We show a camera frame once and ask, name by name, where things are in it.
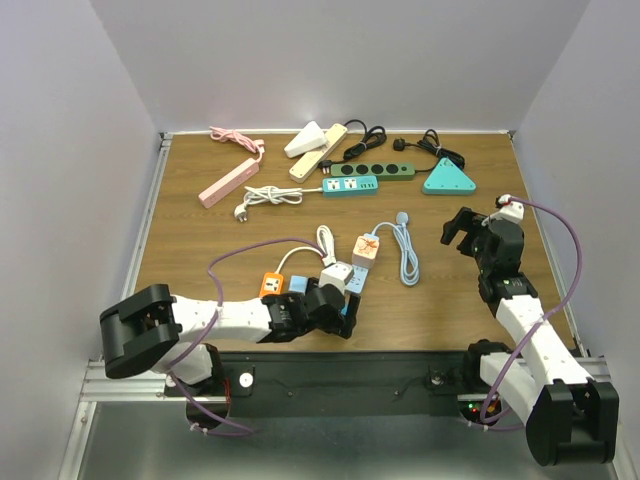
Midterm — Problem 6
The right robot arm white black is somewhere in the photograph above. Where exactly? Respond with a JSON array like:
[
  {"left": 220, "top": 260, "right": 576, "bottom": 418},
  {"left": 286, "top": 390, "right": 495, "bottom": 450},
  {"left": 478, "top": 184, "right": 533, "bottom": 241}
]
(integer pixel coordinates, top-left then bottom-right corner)
[{"left": 441, "top": 195, "right": 619, "bottom": 466}]

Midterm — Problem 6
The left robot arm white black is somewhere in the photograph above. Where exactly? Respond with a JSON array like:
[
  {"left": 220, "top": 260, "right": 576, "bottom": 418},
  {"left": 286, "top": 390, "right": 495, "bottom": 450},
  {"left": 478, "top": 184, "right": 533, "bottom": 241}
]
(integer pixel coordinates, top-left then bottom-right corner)
[{"left": 99, "top": 284, "right": 361, "bottom": 394}]

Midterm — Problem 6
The light blue cube adapter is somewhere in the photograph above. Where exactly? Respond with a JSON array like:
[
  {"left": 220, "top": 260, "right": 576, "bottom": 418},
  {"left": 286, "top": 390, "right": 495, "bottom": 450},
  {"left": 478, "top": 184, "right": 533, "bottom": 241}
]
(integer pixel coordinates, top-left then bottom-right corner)
[{"left": 288, "top": 275, "right": 309, "bottom": 294}]

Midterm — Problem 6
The light blue power strip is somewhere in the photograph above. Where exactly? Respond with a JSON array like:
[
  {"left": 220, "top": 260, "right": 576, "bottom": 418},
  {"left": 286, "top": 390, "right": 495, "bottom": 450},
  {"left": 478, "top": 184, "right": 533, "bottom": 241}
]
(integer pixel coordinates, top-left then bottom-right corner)
[{"left": 345, "top": 265, "right": 369, "bottom": 295}]

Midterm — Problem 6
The teal triangular power socket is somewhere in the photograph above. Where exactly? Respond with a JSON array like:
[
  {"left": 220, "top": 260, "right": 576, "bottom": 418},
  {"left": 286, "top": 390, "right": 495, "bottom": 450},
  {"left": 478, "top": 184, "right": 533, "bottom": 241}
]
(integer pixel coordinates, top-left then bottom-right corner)
[{"left": 422, "top": 158, "right": 476, "bottom": 195}]

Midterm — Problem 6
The orange power strip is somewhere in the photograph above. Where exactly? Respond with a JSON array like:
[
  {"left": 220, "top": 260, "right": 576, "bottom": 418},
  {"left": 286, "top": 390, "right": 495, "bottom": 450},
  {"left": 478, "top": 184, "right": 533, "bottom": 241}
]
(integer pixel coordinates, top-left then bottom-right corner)
[{"left": 259, "top": 272, "right": 284, "bottom": 298}]

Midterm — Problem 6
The pink cube adapter with deer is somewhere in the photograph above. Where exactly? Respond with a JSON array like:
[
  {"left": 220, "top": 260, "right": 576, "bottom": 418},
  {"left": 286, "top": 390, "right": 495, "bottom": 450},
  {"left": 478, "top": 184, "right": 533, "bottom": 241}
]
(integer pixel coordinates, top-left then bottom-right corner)
[{"left": 351, "top": 233, "right": 380, "bottom": 270}]

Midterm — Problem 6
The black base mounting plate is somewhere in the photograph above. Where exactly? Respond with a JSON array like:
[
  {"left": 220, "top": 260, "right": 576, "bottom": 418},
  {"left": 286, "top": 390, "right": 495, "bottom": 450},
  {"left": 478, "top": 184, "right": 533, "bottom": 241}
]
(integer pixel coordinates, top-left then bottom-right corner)
[{"left": 187, "top": 351, "right": 489, "bottom": 418}]

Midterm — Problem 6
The dark green power strip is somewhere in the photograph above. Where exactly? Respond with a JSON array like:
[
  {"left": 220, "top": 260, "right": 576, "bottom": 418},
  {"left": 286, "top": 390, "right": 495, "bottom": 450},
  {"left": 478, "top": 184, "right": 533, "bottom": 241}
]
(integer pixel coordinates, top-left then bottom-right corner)
[{"left": 329, "top": 163, "right": 417, "bottom": 181}]

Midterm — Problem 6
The teal power strip with USB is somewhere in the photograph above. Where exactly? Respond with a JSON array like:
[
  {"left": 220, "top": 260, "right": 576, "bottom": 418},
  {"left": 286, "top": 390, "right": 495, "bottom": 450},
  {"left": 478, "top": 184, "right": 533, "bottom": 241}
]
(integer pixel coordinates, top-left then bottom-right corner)
[{"left": 322, "top": 175, "right": 379, "bottom": 198}]

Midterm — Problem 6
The cream power strip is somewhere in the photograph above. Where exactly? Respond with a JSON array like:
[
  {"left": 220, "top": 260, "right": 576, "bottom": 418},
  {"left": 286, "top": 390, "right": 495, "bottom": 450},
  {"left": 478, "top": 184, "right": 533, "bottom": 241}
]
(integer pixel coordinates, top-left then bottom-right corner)
[{"left": 289, "top": 123, "right": 348, "bottom": 183}]

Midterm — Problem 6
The pink power strip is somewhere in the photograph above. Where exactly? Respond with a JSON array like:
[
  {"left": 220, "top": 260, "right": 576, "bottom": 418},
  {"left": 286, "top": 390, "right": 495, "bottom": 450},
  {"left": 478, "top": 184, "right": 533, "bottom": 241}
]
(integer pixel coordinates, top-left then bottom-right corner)
[{"left": 198, "top": 159, "right": 259, "bottom": 209}]

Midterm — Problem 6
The white triangular power socket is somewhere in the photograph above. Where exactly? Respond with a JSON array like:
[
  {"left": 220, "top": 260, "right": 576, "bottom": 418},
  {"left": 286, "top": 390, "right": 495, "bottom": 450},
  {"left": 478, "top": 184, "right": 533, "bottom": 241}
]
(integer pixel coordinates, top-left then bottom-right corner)
[{"left": 284, "top": 121, "right": 327, "bottom": 158}]

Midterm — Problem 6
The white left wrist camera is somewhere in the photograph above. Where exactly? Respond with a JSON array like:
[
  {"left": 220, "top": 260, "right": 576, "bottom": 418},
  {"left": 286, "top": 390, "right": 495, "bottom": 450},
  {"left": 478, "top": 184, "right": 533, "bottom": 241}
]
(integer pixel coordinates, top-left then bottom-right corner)
[{"left": 318, "top": 261, "right": 353, "bottom": 292}]

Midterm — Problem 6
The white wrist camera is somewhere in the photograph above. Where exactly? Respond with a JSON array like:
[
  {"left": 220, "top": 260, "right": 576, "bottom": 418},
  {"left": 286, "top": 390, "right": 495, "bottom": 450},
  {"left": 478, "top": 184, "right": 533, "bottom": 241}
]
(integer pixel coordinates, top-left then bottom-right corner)
[
  {"left": 318, "top": 261, "right": 353, "bottom": 292},
  {"left": 483, "top": 194, "right": 525, "bottom": 225}
]

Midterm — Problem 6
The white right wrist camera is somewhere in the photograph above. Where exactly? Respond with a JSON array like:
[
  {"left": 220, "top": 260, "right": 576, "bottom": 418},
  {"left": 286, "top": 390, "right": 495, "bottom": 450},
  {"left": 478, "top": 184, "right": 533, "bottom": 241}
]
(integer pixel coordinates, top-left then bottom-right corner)
[{"left": 483, "top": 194, "right": 525, "bottom": 225}]

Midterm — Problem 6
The light blue coiled cable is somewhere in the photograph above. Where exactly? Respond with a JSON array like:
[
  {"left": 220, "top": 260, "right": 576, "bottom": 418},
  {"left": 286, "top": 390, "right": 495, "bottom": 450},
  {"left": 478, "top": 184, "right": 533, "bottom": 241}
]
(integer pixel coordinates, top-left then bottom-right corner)
[{"left": 372, "top": 211, "right": 420, "bottom": 287}]

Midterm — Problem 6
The white coiled cable of orange strip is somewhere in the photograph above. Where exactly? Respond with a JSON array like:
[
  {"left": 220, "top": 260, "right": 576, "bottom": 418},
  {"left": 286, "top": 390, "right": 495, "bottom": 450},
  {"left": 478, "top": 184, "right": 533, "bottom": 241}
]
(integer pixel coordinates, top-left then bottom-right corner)
[{"left": 274, "top": 224, "right": 339, "bottom": 275}]

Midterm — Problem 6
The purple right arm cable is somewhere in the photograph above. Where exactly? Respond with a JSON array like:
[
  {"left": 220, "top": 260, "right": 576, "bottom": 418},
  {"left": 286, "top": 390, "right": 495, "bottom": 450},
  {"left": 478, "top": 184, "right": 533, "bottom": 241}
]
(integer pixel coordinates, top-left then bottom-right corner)
[{"left": 479, "top": 198, "right": 585, "bottom": 432}]

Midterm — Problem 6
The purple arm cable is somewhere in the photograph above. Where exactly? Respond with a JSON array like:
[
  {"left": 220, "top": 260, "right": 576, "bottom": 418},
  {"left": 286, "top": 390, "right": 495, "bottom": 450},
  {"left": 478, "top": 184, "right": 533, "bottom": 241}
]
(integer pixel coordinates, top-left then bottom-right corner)
[
  {"left": 479, "top": 198, "right": 585, "bottom": 432},
  {"left": 167, "top": 237, "right": 326, "bottom": 437}
]

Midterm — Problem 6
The black coiled cable right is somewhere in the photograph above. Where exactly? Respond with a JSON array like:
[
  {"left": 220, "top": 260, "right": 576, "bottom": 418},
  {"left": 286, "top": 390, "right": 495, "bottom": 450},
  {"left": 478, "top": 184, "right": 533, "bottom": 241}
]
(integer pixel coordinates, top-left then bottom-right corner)
[{"left": 393, "top": 128, "right": 466, "bottom": 174}]

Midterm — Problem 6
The black coiled cable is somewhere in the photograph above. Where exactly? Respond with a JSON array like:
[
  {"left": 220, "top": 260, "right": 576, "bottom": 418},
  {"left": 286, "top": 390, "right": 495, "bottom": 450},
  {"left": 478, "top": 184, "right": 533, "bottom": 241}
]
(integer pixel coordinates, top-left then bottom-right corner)
[
  {"left": 393, "top": 128, "right": 466, "bottom": 174},
  {"left": 319, "top": 118, "right": 389, "bottom": 172}
]

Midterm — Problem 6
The black coiled cable left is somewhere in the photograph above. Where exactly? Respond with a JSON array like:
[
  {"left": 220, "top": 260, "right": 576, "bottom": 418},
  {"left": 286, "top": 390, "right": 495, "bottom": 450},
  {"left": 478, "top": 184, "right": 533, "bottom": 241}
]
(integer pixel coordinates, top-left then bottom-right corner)
[{"left": 319, "top": 118, "right": 389, "bottom": 172}]

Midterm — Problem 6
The white coiled cable with plug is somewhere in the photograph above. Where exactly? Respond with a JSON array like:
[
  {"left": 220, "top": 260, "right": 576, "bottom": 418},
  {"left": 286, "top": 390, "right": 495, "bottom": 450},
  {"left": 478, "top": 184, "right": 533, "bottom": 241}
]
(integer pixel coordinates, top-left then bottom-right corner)
[{"left": 233, "top": 184, "right": 324, "bottom": 222}]

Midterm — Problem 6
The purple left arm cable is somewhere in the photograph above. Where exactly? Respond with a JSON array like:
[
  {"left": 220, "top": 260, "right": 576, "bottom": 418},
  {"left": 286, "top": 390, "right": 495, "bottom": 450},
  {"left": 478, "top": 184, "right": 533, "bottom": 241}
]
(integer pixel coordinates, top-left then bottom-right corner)
[{"left": 167, "top": 237, "right": 326, "bottom": 437}]

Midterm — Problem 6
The pink coiled cable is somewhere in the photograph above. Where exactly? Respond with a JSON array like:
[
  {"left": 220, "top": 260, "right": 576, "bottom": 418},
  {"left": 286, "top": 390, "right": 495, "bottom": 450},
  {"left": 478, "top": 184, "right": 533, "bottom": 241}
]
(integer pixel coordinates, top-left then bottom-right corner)
[{"left": 208, "top": 125, "right": 265, "bottom": 164}]

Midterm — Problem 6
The aluminium rail frame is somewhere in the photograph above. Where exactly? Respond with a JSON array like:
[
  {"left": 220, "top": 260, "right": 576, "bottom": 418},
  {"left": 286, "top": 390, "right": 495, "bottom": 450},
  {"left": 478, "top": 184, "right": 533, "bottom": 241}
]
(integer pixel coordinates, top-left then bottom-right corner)
[{"left": 59, "top": 131, "right": 619, "bottom": 479}]

